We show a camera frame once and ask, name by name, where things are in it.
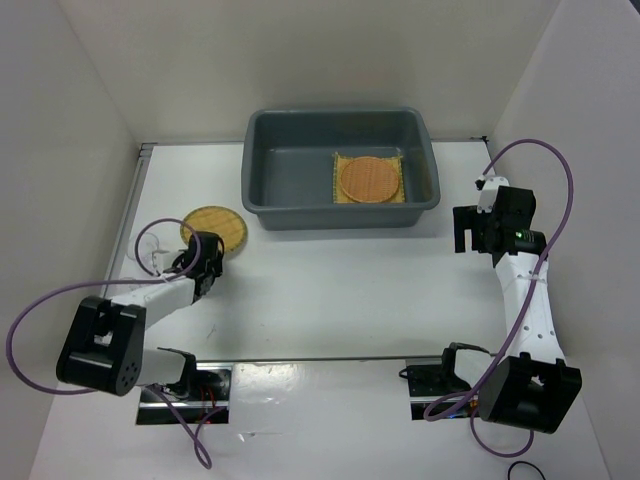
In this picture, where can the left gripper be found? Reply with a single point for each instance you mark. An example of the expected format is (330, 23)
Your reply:
(217, 264)

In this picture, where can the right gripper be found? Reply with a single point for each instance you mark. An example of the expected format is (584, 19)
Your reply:
(467, 217)

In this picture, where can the round green-rimmed bamboo tray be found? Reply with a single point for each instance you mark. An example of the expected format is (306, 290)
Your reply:
(226, 223)

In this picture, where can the clear plastic cup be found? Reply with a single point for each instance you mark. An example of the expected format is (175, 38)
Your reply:
(145, 250)

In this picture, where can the round orange woven tray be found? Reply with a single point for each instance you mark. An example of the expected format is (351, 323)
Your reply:
(369, 180)

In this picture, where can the rectangular bamboo mat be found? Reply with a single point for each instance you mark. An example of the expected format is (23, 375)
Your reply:
(340, 198)

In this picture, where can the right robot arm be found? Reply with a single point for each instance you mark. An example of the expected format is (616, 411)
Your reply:
(532, 387)

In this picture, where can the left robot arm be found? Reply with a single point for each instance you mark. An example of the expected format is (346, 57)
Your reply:
(104, 349)

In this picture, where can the grey plastic bin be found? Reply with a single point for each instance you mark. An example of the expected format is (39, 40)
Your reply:
(289, 176)

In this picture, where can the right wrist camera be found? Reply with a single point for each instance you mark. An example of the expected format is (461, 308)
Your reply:
(488, 187)

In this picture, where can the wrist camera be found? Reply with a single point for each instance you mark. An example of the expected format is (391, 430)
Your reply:
(161, 261)
(488, 187)

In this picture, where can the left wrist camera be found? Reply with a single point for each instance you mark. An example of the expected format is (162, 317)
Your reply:
(161, 261)

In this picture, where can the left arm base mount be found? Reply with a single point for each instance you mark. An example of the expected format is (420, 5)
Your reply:
(206, 399)

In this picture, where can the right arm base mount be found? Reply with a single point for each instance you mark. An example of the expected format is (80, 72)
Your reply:
(426, 382)

